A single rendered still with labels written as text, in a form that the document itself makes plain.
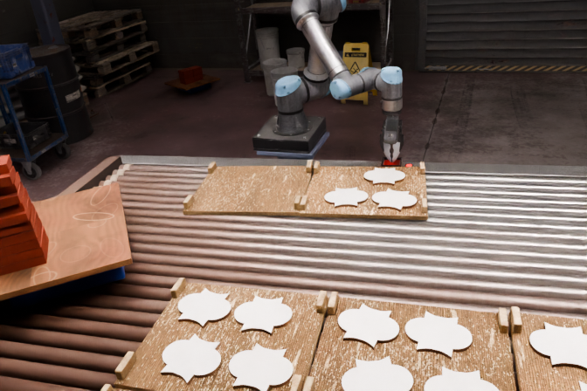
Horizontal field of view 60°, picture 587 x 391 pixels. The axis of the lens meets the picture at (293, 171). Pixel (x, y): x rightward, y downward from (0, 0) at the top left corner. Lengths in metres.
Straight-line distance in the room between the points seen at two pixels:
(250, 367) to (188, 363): 0.14
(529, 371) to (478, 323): 0.15
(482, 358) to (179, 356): 0.66
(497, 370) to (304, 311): 0.45
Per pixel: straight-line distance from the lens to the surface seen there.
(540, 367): 1.23
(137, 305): 1.48
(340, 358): 1.20
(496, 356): 1.23
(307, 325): 1.28
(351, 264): 1.48
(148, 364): 1.28
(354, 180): 1.87
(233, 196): 1.84
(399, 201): 1.72
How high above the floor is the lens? 1.81
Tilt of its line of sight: 26 degrees down
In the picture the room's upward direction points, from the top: 6 degrees counter-clockwise
